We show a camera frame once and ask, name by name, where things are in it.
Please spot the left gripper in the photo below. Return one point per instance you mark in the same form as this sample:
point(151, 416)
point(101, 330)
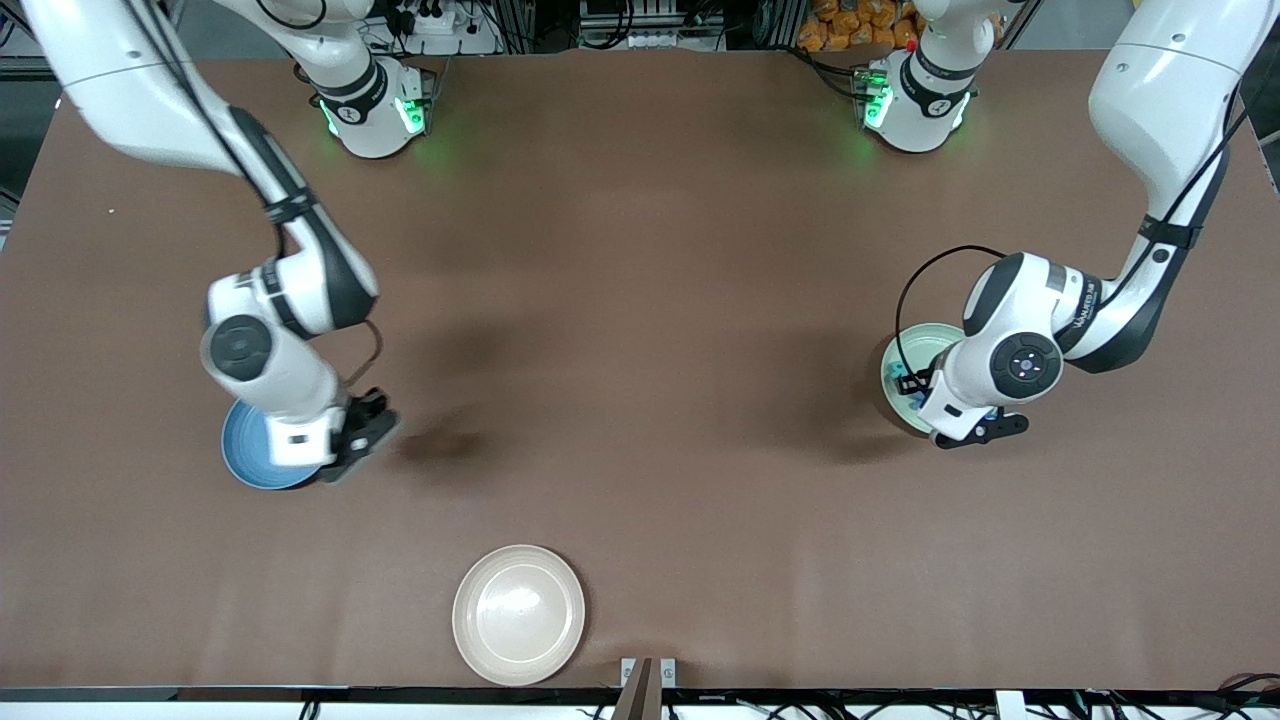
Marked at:
point(913, 383)

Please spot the pale green round plate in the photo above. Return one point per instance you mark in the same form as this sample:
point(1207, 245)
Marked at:
point(915, 345)

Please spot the blue round plate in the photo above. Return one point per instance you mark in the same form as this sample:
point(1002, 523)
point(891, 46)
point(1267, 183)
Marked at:
point(250, 455)

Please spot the white plastic block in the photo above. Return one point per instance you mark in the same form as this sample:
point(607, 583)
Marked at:
point(1010, 706)

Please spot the grey electronics rack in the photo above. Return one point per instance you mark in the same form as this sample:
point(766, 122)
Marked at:
point(650, 15)

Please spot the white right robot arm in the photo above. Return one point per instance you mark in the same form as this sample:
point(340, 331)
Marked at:
point(130, 90)

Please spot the brown table cover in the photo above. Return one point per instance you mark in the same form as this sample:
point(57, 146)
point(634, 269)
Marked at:
point(700, 520)

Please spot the metal bracket with brown post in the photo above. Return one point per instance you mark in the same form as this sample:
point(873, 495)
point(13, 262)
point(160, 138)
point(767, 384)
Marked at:
point(648, 695)

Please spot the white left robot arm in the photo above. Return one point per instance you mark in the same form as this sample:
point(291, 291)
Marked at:
point(1160, 90)

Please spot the white power strip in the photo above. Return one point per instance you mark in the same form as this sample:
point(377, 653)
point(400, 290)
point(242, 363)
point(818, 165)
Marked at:
point(440, 22)

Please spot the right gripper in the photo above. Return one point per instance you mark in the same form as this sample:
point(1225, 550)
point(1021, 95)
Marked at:
point(366, 408)

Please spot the beige round plate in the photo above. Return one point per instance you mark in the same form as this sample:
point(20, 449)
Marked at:
point(519, 615)

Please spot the orange packets pile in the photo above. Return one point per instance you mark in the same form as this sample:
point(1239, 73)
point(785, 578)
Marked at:
point(850, 25)

